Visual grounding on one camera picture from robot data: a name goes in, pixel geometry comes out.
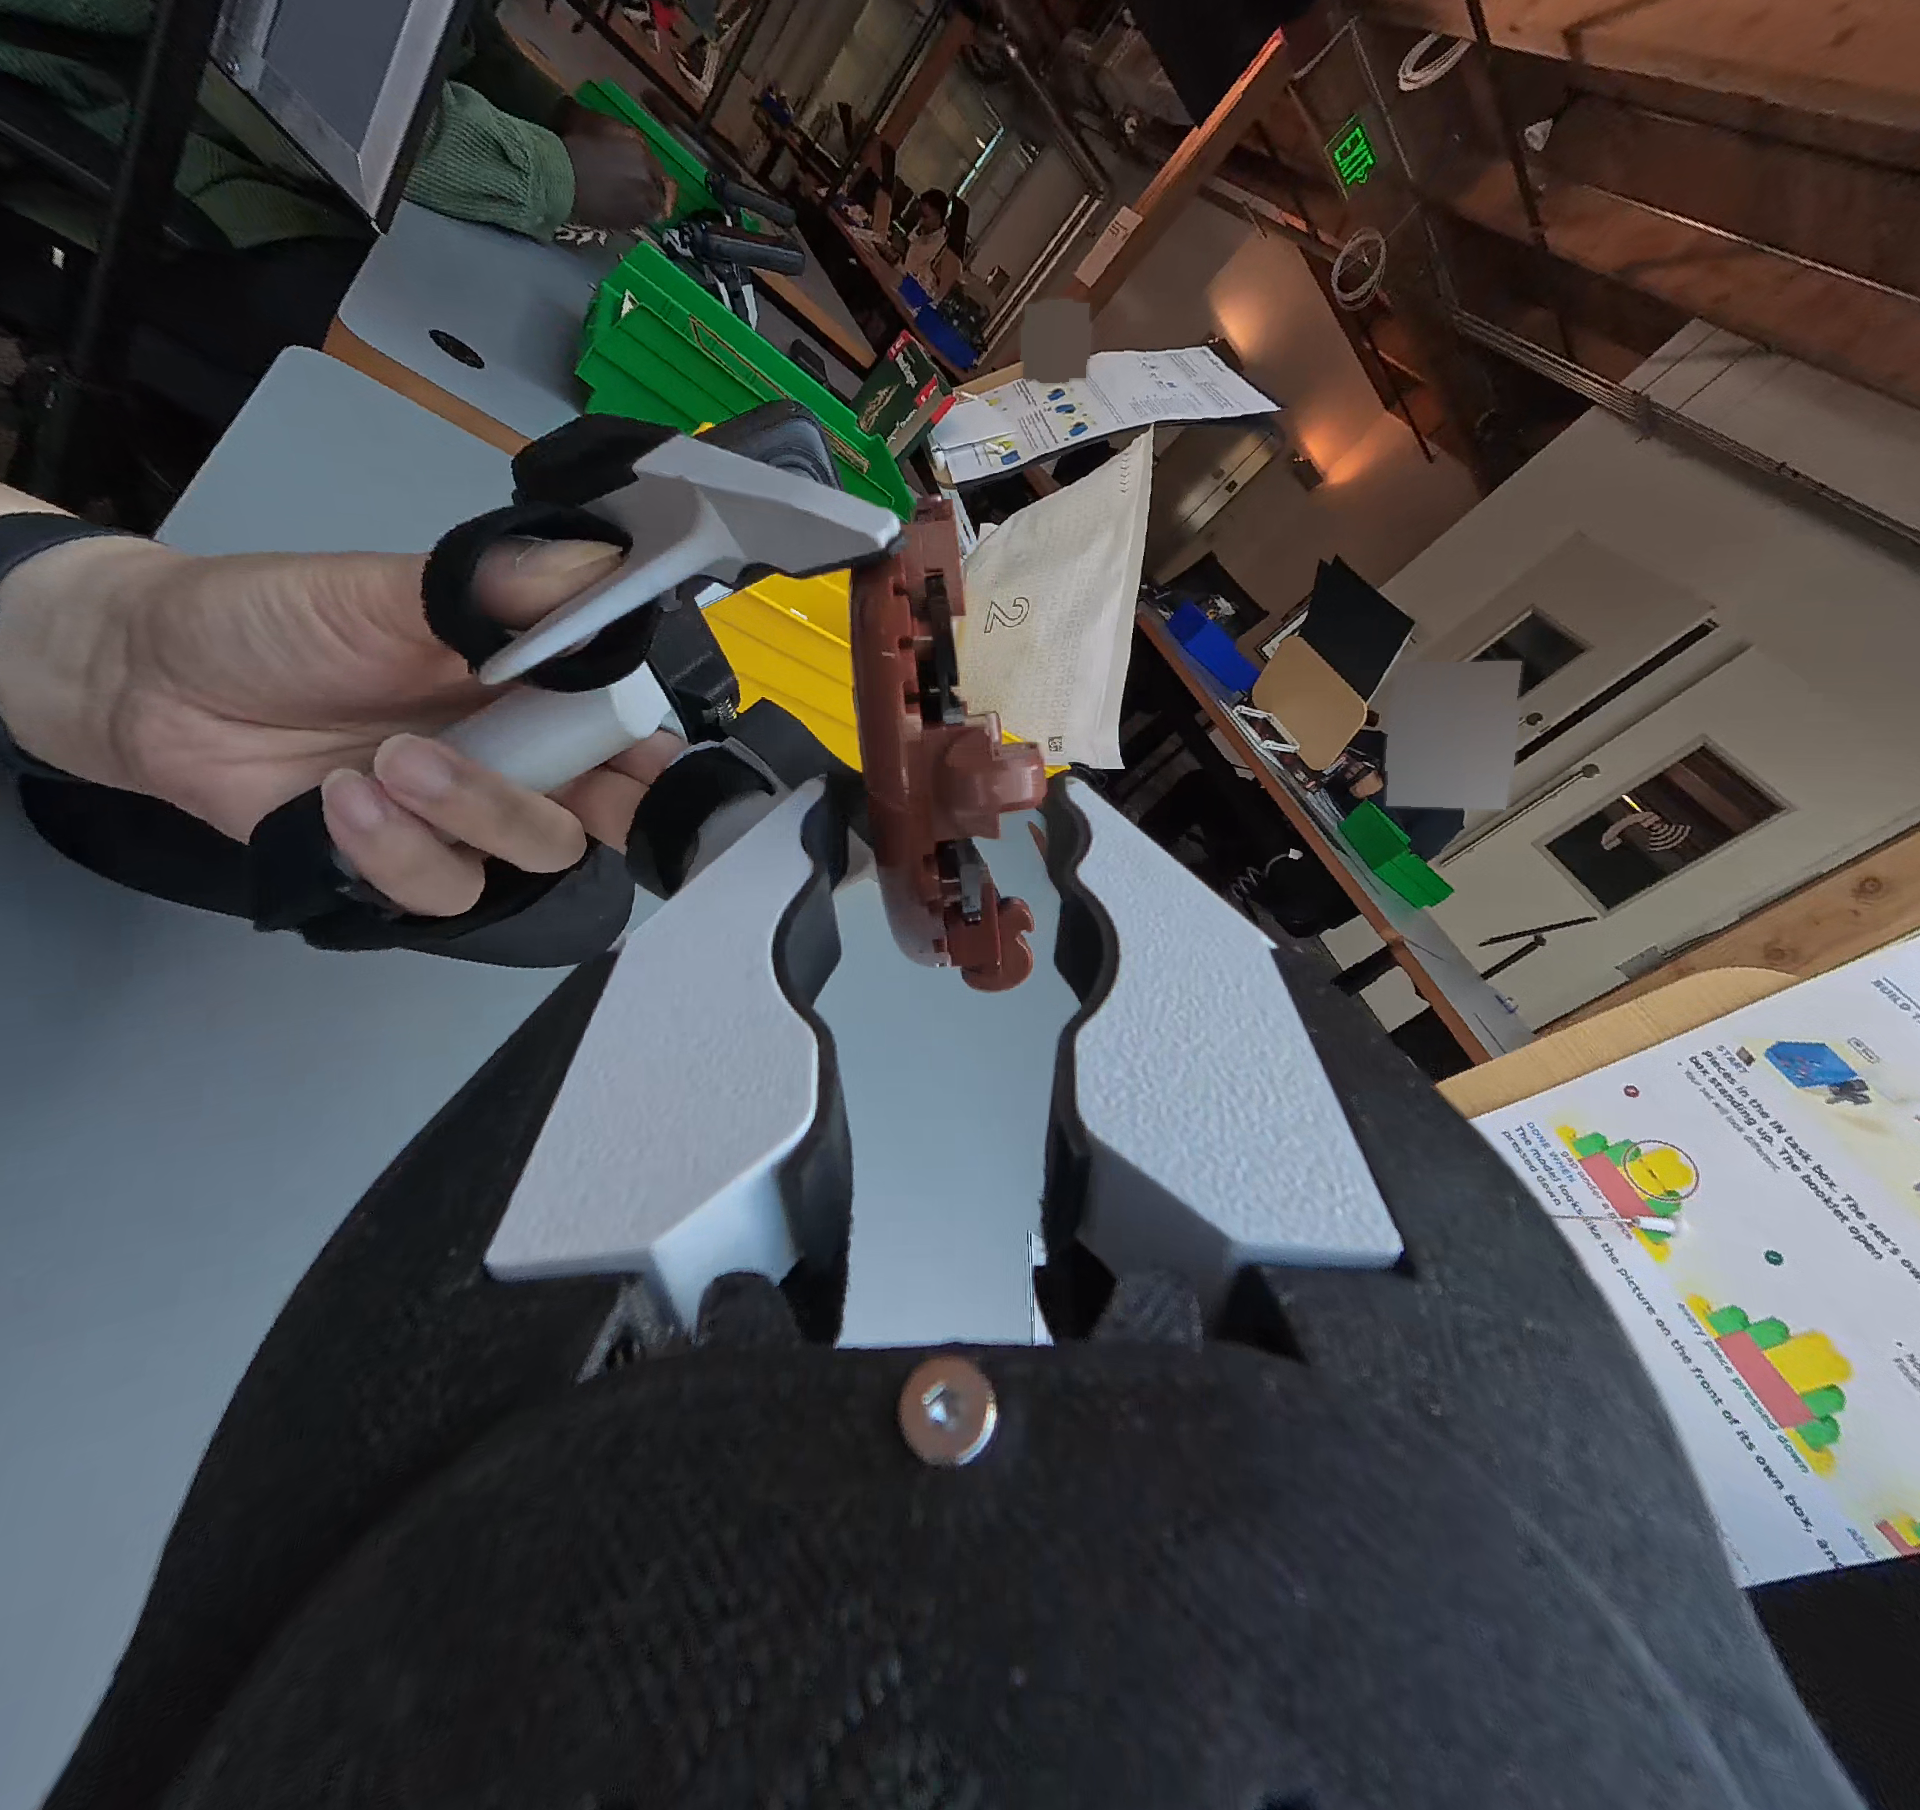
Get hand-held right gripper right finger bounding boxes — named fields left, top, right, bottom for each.
left=1027, top=771, right=1409, bottom=1339

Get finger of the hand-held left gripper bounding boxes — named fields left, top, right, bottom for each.
left=478, top=429, right=906, bottom=687

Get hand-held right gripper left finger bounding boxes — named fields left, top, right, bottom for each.
left=483, top=777, right=860, bottom=1345

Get brown brick model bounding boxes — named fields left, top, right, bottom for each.
left=851, top=496, right=1053, bottom=995

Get grey desk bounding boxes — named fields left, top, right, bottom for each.
left=320, top=196, right=879, bottom=450
left=0, top=344, right=1054, bottom=1810

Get person's left hand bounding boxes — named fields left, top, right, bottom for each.
left=0, top=482, right=683, bottom=924

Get yellow plastic bin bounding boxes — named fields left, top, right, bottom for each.
left=703, top=571, right=1046, bottom=781

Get dark green set box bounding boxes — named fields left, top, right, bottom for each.
left=854, top=331, right=957, bottom=459

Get black hand tool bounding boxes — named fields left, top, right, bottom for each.
left=681, top=168, right=813, bottom=327

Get white numbered paper bag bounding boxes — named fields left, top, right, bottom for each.
left=954, top=429, right=1156, bottom=775

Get wooden document stand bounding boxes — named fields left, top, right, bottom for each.
left=1433, top=962, right=1920, bottom=1122

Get printed instruction sheet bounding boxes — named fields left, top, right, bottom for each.
left=1469, top=934, right=1920, bottom=1590
left=927, top=344, right=1284, bottom=493

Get blue plastic bin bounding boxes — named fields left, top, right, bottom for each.
left=1167, top=598, right=1265, bottom=696

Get black board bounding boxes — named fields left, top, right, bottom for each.
left=1306, top=557, right=1416, bottom=703

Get grey framed panel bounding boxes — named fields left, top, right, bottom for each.
left=103, top=0, right=505, bottom=235

